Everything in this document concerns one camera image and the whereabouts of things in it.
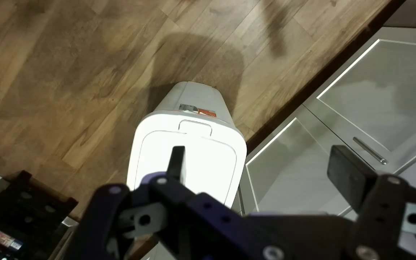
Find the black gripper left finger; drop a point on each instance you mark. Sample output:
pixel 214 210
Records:
pixel 177 161

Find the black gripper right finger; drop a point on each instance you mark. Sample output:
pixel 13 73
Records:
pixel 350 174

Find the white trash bin lid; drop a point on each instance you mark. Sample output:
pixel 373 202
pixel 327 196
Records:
pixel 213 160

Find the white plastic trash bin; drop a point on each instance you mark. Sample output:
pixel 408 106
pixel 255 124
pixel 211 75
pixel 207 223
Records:
pixel 194 98

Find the black oven with control panel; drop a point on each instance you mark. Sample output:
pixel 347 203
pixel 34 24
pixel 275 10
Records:
pixel 31 219

